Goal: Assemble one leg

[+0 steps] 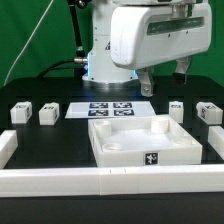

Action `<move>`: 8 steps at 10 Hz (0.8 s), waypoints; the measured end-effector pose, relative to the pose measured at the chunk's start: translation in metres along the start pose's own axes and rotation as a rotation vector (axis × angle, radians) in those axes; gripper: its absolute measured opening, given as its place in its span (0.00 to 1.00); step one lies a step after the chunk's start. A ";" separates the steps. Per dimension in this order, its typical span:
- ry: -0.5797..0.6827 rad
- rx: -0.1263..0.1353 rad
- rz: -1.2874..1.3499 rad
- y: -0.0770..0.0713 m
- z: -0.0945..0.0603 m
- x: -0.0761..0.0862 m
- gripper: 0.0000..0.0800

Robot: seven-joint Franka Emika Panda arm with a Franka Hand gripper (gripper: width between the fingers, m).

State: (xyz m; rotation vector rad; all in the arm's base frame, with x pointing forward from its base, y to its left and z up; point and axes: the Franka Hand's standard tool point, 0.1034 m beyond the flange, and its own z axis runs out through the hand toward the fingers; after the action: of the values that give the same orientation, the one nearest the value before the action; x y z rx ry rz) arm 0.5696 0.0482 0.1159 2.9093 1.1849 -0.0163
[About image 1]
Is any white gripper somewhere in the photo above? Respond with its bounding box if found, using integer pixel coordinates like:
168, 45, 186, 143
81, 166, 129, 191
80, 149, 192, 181
110, 2, 212, 97

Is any white square tabletop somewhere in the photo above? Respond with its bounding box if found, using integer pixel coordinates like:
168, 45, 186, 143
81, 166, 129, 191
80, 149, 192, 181
88, 115, 202, 167

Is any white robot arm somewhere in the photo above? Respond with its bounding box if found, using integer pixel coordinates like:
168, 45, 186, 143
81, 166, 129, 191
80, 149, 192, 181
83, 0, 212, 97

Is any white right fence piece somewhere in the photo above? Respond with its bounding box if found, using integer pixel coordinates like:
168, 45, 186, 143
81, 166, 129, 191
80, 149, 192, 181
208, 126, 224, 160

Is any white fence piece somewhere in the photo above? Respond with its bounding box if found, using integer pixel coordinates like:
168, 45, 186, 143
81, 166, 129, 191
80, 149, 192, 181
208, 126, 224, 160
0, 130, 18, 169

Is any white sheet with tags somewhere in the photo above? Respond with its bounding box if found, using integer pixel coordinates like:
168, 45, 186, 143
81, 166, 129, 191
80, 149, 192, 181
66, 101, 155, 119

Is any white left fence piece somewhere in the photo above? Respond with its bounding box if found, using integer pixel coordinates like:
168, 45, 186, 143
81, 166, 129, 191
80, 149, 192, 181
0, 130, 18, 169

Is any black hose on stand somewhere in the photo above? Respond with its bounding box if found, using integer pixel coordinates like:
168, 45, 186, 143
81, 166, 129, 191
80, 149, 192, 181
66, 0, 88, 79

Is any white front fence rail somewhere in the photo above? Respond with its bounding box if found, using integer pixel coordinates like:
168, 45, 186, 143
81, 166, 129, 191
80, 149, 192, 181
0, 165, 224, 197

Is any black thick cable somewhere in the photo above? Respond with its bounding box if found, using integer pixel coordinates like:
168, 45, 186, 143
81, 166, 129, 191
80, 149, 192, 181
37, 58, 88, 80

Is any thin white cable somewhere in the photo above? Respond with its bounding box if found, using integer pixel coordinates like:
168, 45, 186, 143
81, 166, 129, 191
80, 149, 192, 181
2, 0, 55, 88

